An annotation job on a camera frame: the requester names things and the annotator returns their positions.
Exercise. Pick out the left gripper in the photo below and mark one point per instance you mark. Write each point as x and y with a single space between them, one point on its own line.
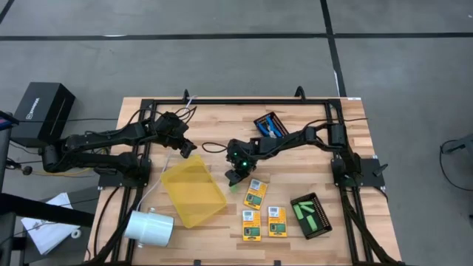
171 129

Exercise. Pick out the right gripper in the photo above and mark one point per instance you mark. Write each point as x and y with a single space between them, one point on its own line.
242 155

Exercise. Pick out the green eraser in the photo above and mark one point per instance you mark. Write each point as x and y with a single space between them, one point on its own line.
307 209
306 203
298 212
311 223
233 189

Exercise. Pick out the yellow crayon box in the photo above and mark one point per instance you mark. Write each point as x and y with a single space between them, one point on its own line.
255 196
251 227
277 223

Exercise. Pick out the yellow translucent plastic bin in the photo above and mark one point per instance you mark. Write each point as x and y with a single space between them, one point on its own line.
194 192

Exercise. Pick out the black slotted plastic basket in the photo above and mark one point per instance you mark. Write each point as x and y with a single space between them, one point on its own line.
282 129
322 218

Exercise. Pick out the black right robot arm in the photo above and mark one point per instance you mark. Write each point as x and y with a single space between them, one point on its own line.
292 138

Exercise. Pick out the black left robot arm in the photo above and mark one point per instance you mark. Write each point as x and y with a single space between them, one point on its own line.
111 136

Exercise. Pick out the white cylindrical canister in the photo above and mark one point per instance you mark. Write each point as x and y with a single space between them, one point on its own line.
149 229

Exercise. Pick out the black table clamp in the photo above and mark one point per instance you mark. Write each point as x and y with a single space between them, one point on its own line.
197 262
277 262

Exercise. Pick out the white tape roll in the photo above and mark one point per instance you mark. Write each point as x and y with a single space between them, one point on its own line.
73 234

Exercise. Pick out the black clamp lever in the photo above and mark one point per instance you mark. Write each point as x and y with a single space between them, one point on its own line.
380 170

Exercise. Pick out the black cardboard box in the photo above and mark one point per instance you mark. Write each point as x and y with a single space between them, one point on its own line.
42 112

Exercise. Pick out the white paper sheets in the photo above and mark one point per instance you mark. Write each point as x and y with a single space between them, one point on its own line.
48 229

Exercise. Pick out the black floor plug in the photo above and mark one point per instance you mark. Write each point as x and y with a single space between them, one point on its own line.
26 170

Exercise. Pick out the dark side table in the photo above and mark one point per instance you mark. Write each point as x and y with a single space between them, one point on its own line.
37 210

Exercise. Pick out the dark flat device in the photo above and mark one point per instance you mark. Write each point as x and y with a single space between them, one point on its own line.
7 120

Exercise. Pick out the grey chair base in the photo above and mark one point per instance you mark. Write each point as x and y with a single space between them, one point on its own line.
463 144

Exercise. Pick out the black frame hook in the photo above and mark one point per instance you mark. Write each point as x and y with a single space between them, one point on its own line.
186 97
300 94

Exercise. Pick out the black aluminium table frame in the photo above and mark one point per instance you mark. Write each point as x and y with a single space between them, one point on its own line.
236 101

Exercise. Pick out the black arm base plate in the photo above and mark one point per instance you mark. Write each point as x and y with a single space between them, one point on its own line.
111 181
369 181

